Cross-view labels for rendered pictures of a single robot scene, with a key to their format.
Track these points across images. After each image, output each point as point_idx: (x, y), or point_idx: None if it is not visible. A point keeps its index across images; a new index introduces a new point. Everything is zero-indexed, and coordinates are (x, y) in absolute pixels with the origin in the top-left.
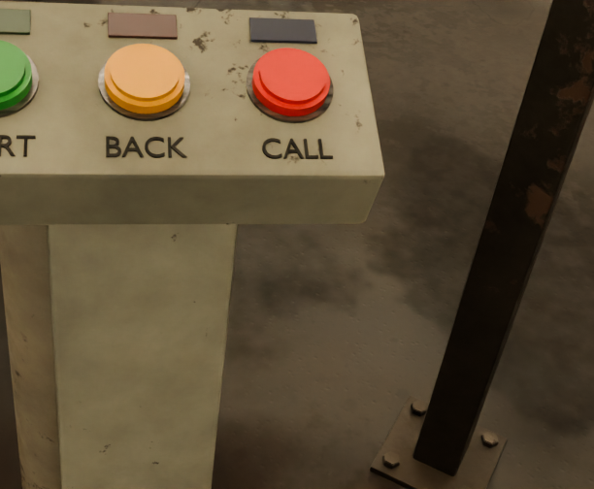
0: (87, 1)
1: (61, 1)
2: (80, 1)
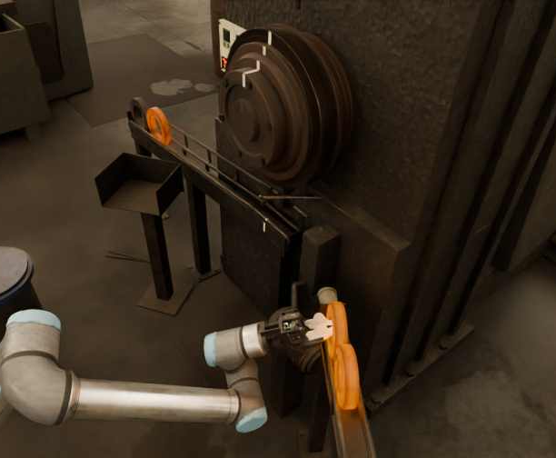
0: (456, 378)
1: (447, 371)
2: (453, 376)
